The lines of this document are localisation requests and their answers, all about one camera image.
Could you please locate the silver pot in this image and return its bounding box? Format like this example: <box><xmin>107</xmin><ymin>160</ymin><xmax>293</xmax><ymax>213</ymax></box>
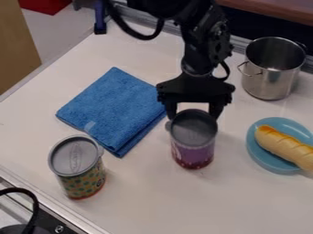
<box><xmin>235</xmin><ymin>36</ymin><xmax>308</xmax><ymax>101</ymax></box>

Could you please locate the purple can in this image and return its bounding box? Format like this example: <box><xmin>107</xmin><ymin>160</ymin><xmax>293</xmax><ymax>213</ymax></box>
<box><xmin>164</xmin><ymin>108</ymin><xmax>220</xmax><ymax>170</ymax></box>

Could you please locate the yellow toy bread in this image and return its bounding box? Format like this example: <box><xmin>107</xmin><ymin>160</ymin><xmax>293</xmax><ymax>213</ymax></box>
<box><xmin>254</xmin><ymin>124</ymin><xmax>313</xmax><ymax>172</ymax></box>

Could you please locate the blue plate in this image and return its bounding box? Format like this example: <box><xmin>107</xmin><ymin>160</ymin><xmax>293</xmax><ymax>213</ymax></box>
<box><xmin>244</xmin><ymin>116</ymin><xmax>313</xmax><ymax>176</ymax></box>

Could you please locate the black cable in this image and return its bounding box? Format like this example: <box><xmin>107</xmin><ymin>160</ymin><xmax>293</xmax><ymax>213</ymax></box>
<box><xmin>0</xmin><ymin>186</ymin><xmax>41</xmax><ymax>234</ymax></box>

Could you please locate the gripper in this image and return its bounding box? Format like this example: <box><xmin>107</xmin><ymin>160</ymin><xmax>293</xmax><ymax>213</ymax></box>
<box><xmin>155</xmin><ymin>71</ymin><xmax>238</xmax><ymax>121</ymax></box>

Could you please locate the red box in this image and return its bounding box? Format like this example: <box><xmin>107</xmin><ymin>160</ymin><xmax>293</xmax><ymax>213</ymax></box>
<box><xmin>16</xmin><ymin>0</ymin><xmax>74</xmax><ymax>16</ymax></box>

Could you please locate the cardboard box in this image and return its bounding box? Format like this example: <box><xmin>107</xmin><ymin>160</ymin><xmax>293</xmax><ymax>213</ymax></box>
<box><xmin>0</xmin><ymin>0</ymin><xmax>43</xmax><ymax>96</ymax></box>

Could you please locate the green dotted can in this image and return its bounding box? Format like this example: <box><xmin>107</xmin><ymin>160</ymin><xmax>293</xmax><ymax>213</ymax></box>
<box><xmin>46</xmin><ymin>134</ymin><xmax>108</xmax><ymax>200</ymax></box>

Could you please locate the blue cloth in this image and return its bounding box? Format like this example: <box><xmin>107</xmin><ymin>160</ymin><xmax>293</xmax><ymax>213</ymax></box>
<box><xmin>55</xmin><ymin>66</ymin><xmax>168</xmax><ymax>159</ymax></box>

